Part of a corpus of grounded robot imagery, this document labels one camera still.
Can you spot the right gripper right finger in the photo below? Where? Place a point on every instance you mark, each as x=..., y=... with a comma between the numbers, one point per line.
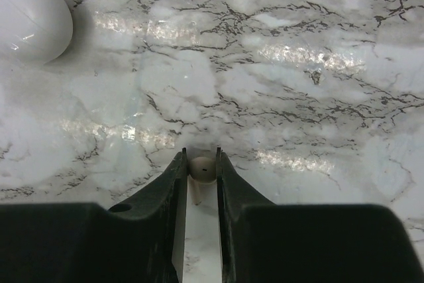
x=265, y=242

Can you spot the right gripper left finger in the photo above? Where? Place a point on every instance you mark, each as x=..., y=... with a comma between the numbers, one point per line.
x=140, y=239

